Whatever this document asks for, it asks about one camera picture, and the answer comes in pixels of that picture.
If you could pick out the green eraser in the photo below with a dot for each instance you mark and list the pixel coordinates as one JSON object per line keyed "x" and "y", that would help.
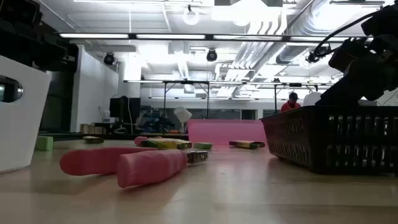
{"x": 202, "y": 145}
{"x": 43, "y": 143}

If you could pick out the yellow battery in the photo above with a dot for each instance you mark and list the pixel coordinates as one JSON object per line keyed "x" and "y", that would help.
{"x": 166, "y": 143}

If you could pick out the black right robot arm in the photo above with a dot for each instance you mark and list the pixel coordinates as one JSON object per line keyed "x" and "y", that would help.
{"x": 382, "y": 21}

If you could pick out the black mesh basket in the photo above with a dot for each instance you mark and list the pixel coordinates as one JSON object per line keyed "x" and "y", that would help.
{"x": 326, "y": 140}

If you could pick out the person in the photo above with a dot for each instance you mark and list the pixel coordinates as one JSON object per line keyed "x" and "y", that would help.
{"x": 290, "y": 105}

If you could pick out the pink translucent bin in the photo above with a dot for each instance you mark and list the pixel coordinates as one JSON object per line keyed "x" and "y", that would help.
{"x": 224, "y": 130}

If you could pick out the black ceiling spotlight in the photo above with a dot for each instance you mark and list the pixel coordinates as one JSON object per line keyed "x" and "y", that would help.
{"x": 109, "y": 58}
{"x": 211, "y": 55}

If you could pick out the white desk lamp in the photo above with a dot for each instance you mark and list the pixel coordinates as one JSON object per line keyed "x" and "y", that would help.
{"x": 183, "y": 115}

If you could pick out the long ceiling strip light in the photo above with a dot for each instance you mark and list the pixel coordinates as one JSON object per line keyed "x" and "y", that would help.
{"x": 171, "y": 36}

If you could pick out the black computer monitor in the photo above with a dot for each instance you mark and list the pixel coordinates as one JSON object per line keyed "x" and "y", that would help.
{"x": 124, "y": 107}

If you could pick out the white bottle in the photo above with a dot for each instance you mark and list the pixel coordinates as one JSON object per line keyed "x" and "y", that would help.
{"x": 106, "y": 116}

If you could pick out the wooden block stack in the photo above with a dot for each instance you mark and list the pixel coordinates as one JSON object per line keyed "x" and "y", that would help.
{"x": 90, "y": 128}

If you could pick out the white plastic tray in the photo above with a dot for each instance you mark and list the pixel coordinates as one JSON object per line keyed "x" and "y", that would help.
{"x": 21, "y": 130}

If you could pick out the silver ventilation duct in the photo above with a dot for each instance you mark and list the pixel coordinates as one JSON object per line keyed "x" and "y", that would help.
{"x": 304, "y": 28}

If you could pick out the black aluminium table frame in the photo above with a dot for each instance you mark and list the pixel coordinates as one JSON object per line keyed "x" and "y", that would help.
{"x": 124, "y": 136}

